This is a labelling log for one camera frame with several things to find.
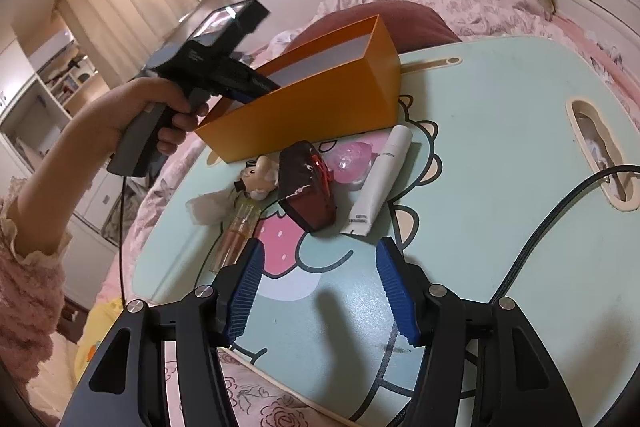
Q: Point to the orange cardboard box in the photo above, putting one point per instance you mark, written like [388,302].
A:
[300,112]

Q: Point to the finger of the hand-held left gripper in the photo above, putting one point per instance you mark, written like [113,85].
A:
[240,97]
[260,82]

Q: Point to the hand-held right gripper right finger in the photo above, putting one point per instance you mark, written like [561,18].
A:
[395,287]

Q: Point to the pink round plastic case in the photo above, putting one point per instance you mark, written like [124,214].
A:
[350,162]

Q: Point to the amber perfume bottle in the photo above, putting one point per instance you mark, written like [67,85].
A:
[237,232]

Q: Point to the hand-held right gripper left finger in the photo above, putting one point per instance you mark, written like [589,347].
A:
[247,287]

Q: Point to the clear plastic bag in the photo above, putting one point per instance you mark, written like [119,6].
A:
[207,207]

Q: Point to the green cartoon lap table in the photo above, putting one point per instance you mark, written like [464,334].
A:
[500,132]

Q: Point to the white shelf cabinet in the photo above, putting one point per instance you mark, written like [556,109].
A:
[50,87]

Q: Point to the black card wallet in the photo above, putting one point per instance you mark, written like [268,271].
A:
[305,202]

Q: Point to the white tube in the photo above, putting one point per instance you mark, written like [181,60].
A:
[380,177]

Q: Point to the person's left forearm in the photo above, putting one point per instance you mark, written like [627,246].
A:
[55,187]

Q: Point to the red pillow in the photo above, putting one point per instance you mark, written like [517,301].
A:
[420,22]

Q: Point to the person's left hand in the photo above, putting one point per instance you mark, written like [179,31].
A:
[135,107]

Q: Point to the yellow soft item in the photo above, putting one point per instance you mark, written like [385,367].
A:
[100,332]

